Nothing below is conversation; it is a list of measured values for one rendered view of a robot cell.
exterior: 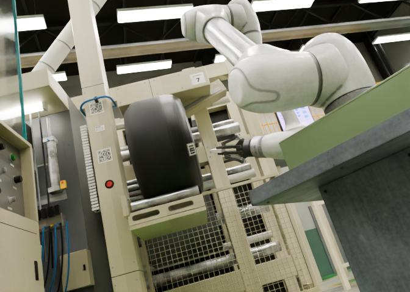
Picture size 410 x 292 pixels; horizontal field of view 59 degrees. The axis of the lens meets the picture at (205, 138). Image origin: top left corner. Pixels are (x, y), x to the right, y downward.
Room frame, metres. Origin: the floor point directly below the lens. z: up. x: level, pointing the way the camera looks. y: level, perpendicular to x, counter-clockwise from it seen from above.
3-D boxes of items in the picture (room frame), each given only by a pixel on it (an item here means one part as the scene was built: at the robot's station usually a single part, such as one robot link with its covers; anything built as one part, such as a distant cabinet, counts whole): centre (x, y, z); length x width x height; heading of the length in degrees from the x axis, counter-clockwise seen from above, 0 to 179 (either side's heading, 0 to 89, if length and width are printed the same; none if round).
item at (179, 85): (2.15, 0.18, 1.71); 0.61 x 0.25 x 0.15; 95
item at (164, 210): (1.70, 0.27, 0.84); 0.36 x 0.09 x 0.06; 95
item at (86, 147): (1.76, 0.61, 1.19); 0.05 x 0.04 x 0.48; 5
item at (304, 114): (5.48, -1.48, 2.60); 0.60 x 0.05 x 0.55; 106
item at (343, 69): (0.95, -0.41, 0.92); 0.18 x 0.16 x 0.22; 106
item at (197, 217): (1.84, 0.28, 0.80); 0.37 x 0.36 x 0.02; 5
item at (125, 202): (1.83, 0.46, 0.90); 0.40 x 0.03 x 0.10; 5
